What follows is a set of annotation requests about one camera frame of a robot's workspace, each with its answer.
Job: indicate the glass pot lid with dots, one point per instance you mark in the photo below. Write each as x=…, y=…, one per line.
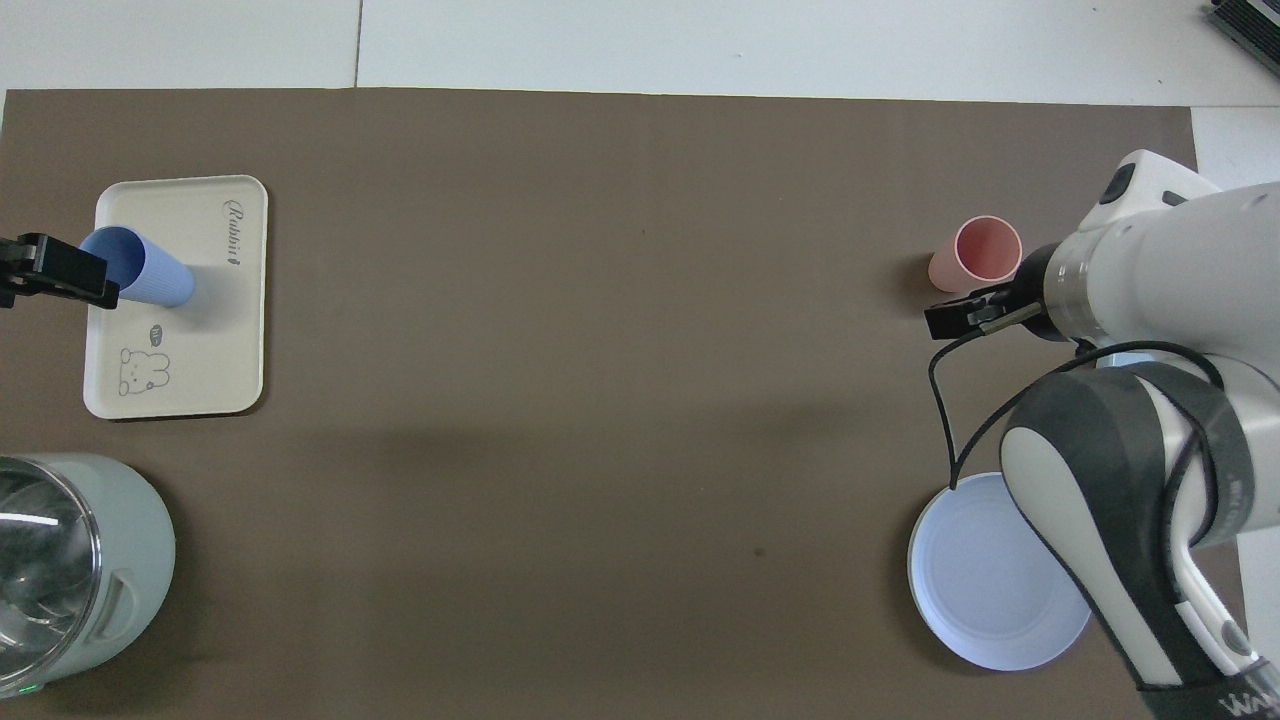
x=45, y=570

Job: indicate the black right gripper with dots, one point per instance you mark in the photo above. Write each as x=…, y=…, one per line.
x=1035, y=290

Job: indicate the pink plastic cup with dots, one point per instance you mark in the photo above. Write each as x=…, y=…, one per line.
x=985, y=250

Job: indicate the dark grey striped device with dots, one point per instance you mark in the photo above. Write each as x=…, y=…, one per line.
x=1250, y=20

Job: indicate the cream rabbit print tray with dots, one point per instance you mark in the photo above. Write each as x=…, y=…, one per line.
x=200, y=340

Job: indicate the brown table mat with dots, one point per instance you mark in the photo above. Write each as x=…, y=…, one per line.
x=600, y=400

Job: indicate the blue ribbed plastic cup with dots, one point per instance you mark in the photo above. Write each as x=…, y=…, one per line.
x=150, y=272

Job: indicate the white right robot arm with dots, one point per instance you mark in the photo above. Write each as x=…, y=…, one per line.
x=1180, y=260

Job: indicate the pale green electric pot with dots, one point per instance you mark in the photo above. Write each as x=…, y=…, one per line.
x=140, y=560

